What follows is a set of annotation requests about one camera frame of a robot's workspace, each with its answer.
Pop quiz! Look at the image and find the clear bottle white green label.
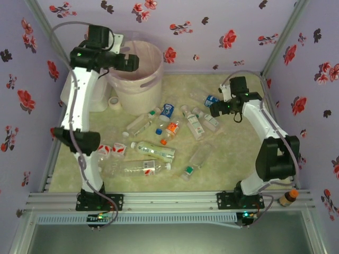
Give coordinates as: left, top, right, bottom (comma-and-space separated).
192, 106, 220, 133
180, 105, 205, 141

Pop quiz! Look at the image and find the orange label bottle orange cap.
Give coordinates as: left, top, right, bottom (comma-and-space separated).
160, 121, 180, 146

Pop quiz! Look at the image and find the plain clear bottle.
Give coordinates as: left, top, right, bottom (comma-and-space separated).
188, 143, 213, 169

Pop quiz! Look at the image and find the blue label bottle blue cap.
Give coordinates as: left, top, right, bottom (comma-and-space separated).
155, 103, 176, 136

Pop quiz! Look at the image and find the clear bottle white cap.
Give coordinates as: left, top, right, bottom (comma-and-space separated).
122, 113, 152, 138

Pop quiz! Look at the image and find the slim bottle white label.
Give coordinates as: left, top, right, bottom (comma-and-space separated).
133, 120, 154, 138

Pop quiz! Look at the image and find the small clear bottle green cap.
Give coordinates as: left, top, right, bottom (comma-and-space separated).
147, 106, 162, 119
181, 165, 196, 182

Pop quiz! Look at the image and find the pale green milk tea bottle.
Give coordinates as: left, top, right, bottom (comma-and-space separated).
130, 140, 176, 163

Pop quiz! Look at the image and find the large clear ribbed bottle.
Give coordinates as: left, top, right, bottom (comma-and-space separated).
101, 158, 172, 180

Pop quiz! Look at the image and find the translucent pink bin liner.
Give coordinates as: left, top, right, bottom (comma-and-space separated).
105, 30, 165, 87

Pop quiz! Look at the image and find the cream plastic bin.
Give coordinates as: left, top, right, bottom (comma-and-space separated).
107, 39, 165, 116

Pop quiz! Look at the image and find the white storage box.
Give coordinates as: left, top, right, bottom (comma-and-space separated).
60, 76, 112, 112

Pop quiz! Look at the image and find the cream tape roll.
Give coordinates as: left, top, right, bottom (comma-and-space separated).
108, 96, 122, 110

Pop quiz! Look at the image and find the red white label bottle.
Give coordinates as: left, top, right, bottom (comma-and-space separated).
96, 143, 112, 160
103, 142, 127, 174

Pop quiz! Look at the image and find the brown bottle orange cap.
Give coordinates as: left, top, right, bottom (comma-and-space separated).
278, 189, 300, 208

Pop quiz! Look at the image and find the white right camera mount bracket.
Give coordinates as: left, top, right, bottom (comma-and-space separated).
218, 84, 231, 103

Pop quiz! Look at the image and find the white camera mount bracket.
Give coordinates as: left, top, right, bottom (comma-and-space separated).
218, 84, 231, 103
109, 33, 125, 54

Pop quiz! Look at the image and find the white left camera mount bracket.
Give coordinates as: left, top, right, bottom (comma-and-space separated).
109, 33, 125, 54

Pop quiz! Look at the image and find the grey right arm cable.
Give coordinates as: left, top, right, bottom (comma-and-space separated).
220, 69, 302, 229

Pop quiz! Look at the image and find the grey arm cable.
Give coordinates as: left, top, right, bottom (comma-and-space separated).
220, 69, 302, 229
49, 20, 119, 230

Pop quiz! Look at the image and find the grey left arm cable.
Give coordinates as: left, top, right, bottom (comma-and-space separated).
49, 20, 119, 230

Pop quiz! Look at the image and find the aluminium corner post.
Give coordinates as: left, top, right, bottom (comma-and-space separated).
25, 0, 72, 69
261, 0, 310, 77

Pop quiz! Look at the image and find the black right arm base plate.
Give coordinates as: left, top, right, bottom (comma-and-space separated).
216, 192, 265, 210

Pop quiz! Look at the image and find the black electronic device with wires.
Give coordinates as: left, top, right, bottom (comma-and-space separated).
26, 190, 315, 212

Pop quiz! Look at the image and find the white slotted cable duct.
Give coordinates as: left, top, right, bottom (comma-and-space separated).
35, 213, 238, 226

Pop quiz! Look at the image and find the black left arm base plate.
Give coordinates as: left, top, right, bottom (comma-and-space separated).
76, 193, 124, 212

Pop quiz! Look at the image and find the grey metal stand frame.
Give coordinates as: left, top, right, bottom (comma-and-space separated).
7, 207, 331, 254

